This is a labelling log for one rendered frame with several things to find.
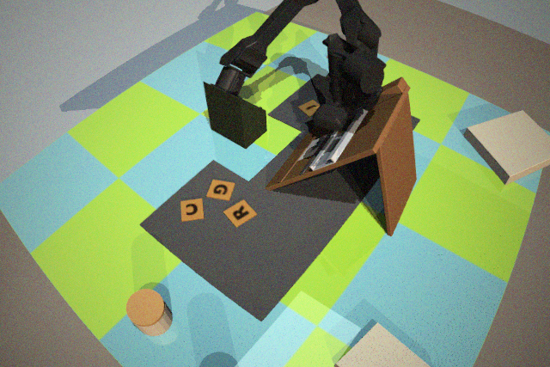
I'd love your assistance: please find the beige flat square slab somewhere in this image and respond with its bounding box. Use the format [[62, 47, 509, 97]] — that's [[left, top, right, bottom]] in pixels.
[[464, 110, 550, 185]]

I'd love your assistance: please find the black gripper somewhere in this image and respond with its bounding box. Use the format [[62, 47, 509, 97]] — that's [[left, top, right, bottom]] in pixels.
[[313, 71, 358, 132]]

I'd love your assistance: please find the orange cylinder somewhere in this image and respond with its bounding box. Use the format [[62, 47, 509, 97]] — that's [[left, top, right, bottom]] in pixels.
[[126, 289, 173, 336]]

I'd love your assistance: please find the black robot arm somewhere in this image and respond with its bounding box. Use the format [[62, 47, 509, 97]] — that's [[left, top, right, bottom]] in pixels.
[[210, 0, 387, 111]]

